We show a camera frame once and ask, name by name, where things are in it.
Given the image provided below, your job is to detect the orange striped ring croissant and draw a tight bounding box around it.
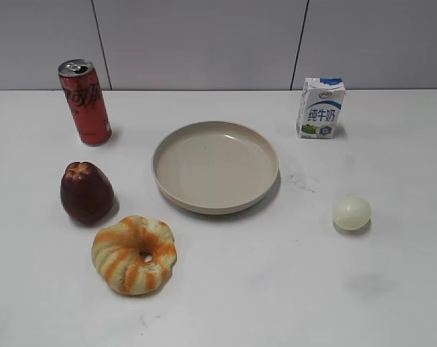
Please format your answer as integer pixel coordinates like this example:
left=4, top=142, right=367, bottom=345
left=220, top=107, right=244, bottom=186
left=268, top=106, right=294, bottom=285
left=91, top=215, right=177, bottom=296

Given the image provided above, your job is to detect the beige round plate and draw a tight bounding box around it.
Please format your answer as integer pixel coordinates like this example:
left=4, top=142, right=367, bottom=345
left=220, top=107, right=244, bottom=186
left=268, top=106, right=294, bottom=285
left=152, top=121, right=280, bottom=215

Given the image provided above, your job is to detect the white blue milk carton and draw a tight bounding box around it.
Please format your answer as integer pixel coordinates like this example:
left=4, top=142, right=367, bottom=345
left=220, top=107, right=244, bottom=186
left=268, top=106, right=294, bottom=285
left=295, top=77, right=346, bottom=139

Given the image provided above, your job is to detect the dark red wax apple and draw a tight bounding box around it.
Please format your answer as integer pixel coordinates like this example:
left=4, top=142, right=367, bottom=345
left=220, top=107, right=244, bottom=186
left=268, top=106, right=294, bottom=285
left=60, top=162, right=115, bottom=225

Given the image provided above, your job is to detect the pale yellow round ball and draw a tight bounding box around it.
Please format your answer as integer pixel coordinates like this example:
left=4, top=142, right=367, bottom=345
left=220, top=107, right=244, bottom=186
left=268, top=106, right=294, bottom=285
left=332, top=195, right=372, bottom=231

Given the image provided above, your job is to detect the red soda can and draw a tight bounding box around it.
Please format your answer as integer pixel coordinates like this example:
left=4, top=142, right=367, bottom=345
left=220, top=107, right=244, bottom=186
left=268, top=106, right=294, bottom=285
left=58, top=59, right=112, bottom=146

